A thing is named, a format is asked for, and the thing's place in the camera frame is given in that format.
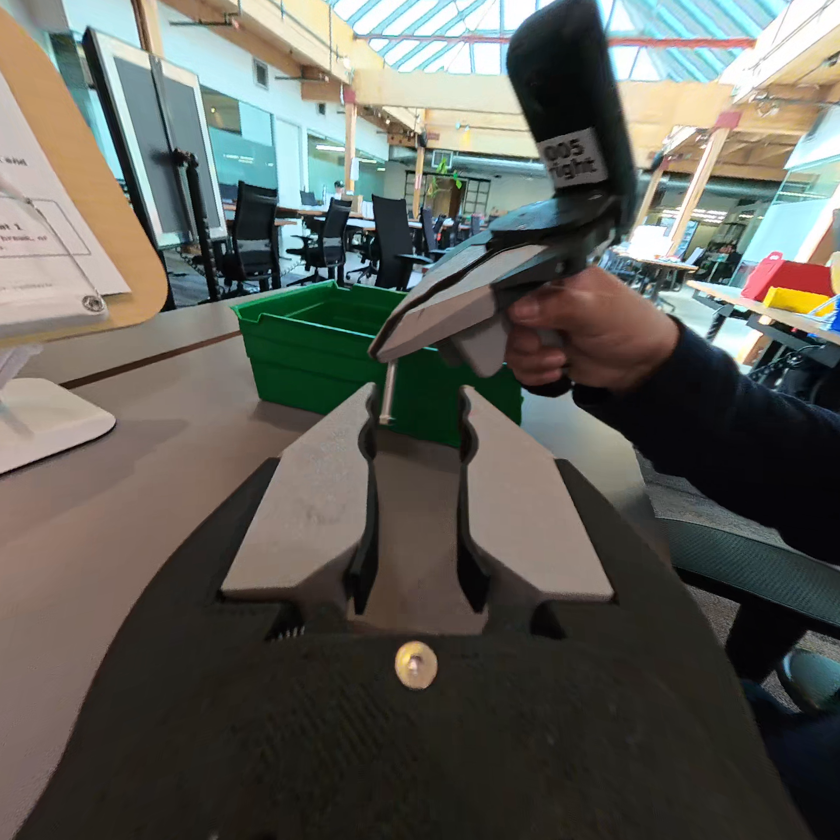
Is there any group of black office chairs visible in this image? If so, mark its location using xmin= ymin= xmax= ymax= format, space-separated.
xmin=220 ymin=180 xmax=490 ymax=298

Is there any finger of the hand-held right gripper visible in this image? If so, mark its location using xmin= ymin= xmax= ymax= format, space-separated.
xmin=368 ymin=284 xmax=511 ymax=379
xmin=392 ymin=243 xmax=550 ymax=316

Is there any person's right forearm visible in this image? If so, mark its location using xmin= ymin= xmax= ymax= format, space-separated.
xmin=573 ymin=315 xmax=840 ymax=567

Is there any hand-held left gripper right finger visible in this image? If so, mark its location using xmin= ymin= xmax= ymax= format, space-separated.
xmin=457 ymin=384 xmax=616 ymax=616

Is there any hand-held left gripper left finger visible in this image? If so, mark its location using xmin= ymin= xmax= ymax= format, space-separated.
xmin=220 ymin=382 xmax=382 ymax=618

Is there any grey panel on black stand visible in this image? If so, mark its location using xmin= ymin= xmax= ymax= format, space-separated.
xmin=82 ymin=28 xmax=228 ymax=311

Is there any yellow storage bin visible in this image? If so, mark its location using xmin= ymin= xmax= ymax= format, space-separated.
xmin=763 ymin=287 xmax=832 ymax=317

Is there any green plastic bin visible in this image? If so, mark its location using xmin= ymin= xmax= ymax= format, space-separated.
xmin=231 ymin=280 xmax=525 ymax=449

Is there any person's right hand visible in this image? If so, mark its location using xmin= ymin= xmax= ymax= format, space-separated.
xmin=503 ymin=265 xmax=681 ymax=395

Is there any red storage bin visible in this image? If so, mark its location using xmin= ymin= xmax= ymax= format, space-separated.
xmin=742 ymin=251 xmax=836 ymax=301

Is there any grey mesh office chair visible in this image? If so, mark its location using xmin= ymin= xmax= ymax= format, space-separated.
xmin=640 ymin=453 xmax=840 ymax=643

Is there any printed instruction sheet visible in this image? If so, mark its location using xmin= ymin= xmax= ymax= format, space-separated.
xmin=0 ymin=72 xmax=132 ymax=311

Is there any hanging green plant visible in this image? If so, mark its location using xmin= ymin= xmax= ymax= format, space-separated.
xmin=430 ymin=156 xmax=464 ymax=199

